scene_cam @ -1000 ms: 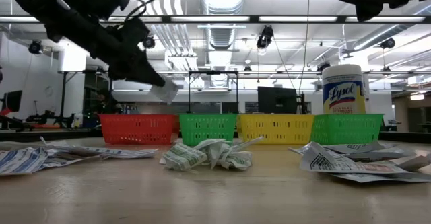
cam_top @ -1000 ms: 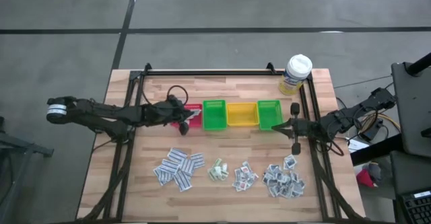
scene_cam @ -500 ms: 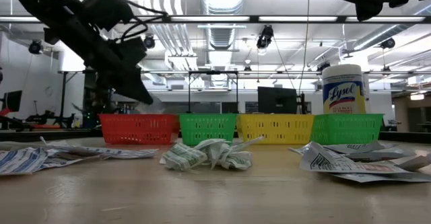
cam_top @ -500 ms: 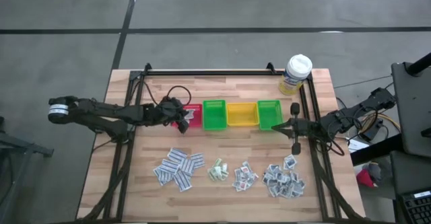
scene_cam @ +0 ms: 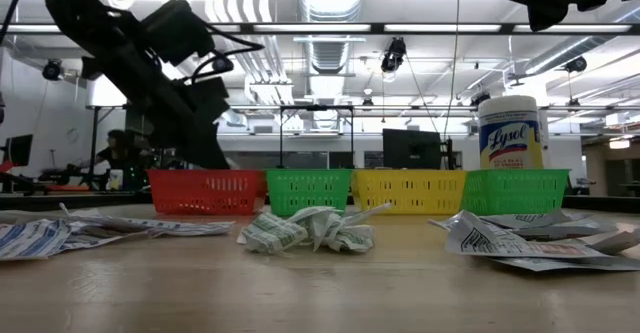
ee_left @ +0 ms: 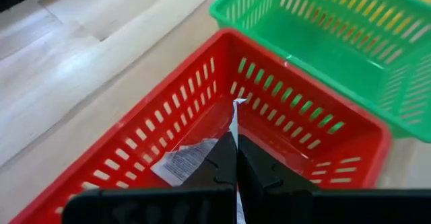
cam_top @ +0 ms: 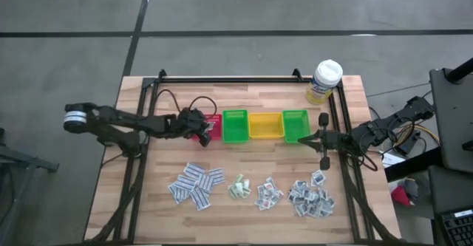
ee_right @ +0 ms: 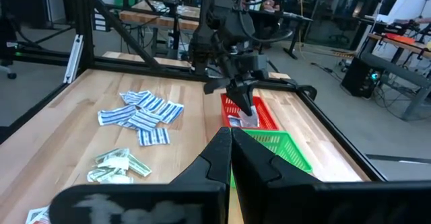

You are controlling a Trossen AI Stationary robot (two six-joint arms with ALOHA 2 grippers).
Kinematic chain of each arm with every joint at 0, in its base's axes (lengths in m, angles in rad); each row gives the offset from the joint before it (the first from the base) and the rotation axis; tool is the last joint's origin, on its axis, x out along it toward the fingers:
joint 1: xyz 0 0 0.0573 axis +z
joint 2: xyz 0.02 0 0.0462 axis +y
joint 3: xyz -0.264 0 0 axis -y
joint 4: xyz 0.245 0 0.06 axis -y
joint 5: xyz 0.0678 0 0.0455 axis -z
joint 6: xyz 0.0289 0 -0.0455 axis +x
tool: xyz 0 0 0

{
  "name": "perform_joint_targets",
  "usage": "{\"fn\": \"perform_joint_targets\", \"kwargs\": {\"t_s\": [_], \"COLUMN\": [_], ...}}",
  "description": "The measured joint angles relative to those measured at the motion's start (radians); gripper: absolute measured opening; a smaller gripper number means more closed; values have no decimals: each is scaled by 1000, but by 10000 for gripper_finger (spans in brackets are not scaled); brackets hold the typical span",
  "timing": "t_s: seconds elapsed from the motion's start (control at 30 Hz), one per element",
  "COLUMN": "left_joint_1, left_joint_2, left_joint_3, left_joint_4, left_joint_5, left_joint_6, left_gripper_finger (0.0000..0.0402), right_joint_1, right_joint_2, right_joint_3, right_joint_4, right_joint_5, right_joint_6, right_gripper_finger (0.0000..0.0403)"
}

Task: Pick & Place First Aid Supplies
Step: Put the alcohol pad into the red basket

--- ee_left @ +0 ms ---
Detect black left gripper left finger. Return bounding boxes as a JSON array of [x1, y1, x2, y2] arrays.
[[174, 132, 238, 224]]

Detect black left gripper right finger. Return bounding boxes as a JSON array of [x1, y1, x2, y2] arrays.
[[237, 135, 319, 224]]

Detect orange ointment packet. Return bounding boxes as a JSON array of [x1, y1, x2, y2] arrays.
[[228, 98, 248, 224]]

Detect white printed packet in basket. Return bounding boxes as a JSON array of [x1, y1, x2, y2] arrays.
[[150, 137, 220, 188]]

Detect red plastic basket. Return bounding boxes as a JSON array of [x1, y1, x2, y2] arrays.
[[8, 28, 393, 224]]

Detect green plastic basket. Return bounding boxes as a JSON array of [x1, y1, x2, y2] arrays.
[[209, 0, 431, 143]]

